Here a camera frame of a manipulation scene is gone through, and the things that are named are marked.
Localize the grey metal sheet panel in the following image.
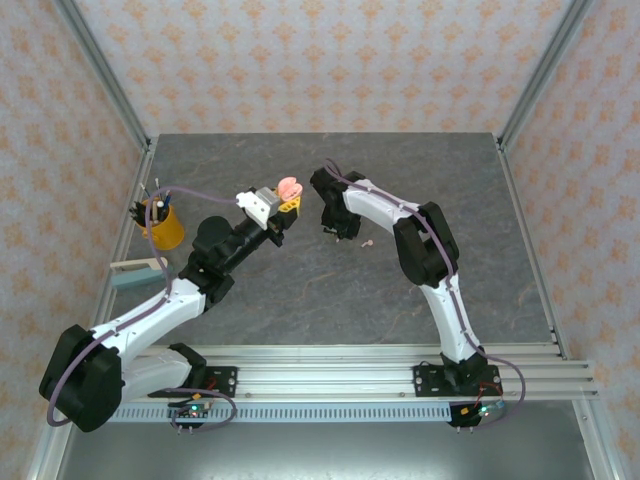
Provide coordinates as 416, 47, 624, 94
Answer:
54, 422, 596, 480

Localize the left aluminium frame post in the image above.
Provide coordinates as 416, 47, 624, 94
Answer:
52, 0, 152, 152

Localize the pink earbud charging case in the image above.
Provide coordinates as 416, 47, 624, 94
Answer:
276, 175, 304, 200

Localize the left aluminium table side rail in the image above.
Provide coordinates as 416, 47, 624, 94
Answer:
79, 139, 159, 361

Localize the aluminium table side rail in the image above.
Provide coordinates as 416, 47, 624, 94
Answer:
494, 137, 571, 360
79, 139, 159, 361

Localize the aluminium frame post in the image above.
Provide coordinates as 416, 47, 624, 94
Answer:
52, 0, 152, 152
498, 0, 596, 152

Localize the right aluminium frame post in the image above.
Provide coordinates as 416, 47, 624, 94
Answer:
498, 0, 596, 152

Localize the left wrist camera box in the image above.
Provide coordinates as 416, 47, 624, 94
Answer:
235, 186, 281, 231

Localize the right aluminium table side rail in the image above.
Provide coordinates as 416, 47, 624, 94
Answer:
494, 137, 571, 360

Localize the yellow metal pen cup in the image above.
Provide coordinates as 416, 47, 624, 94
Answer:
134, 198, 185, 251

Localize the grey slotted cable duct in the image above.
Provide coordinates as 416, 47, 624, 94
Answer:
74, 405, 451, 424

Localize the beige and blue stapler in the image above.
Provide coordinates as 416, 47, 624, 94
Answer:
108, 256, 174, 292

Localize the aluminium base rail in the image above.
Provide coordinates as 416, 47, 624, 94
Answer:
52, 343, 601, 402

